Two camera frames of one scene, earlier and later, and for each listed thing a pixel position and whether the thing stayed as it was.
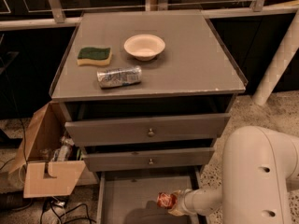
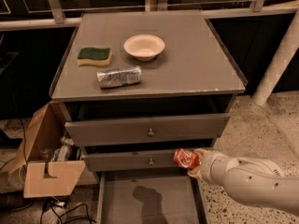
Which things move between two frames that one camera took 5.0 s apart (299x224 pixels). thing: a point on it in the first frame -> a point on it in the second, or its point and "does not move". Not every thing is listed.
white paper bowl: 144,47 does not move
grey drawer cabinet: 148,95 does not move
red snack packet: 168,201 -> 187,159
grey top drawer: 146,130 does not move
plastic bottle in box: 62,153 does not move
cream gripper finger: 178,192 -> 202,152
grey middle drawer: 149,159 does not move
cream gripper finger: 177,211 -> 195,174
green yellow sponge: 92,56 does not move
